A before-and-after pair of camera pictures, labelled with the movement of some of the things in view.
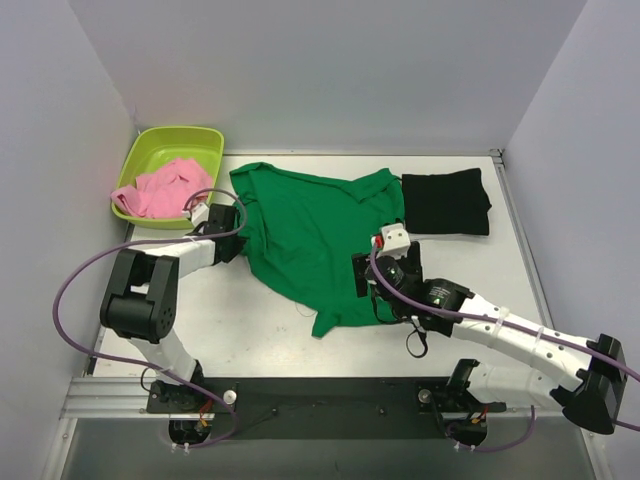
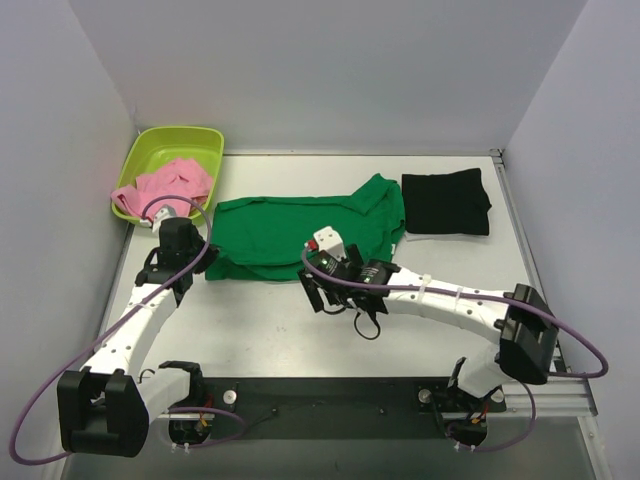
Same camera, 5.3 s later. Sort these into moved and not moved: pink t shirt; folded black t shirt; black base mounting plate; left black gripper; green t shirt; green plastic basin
Moved: green t shirt; left black gripper
Not moved: pink t shirt; green plastic basin; folded black t shirt; black base mounting plate
